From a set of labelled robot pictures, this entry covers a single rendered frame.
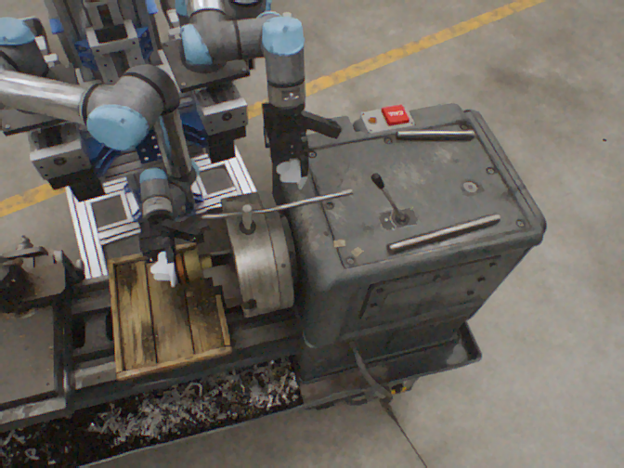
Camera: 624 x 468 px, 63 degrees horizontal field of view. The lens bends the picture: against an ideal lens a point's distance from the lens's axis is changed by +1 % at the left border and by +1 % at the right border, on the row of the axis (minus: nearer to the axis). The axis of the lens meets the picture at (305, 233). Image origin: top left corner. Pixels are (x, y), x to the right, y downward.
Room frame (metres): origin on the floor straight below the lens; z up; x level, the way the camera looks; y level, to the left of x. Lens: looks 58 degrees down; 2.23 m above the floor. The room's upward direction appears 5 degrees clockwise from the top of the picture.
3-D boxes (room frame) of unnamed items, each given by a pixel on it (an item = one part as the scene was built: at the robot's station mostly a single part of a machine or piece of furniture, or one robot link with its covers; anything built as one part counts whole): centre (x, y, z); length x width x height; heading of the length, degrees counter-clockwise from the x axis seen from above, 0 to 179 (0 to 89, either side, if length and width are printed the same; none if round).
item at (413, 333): (0.79, -0.23, 0.43); 0.60 x 0.48 x 0.86; 110
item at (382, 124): (0.99, -0.19, 1.23); 0.13 x 0.08 x 0.05; 110
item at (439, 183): (0.78, -0.24, 1.06); 0.59 x 0.48 x 0.39; 110
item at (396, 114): (1.00, -0.21, 1.26); 0.06 x 0.06 x 0.02; 20
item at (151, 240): (0.66, 0.39, 1.08); 0.12 x 0.09 x 0.08; 19
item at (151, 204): (0.74, 0.41, 1.08); 0.08 x 0.05 x 0.08; 109
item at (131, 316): (0.55, 0.37, 0.89); 0.36 x 0.30 x 0.04; 20
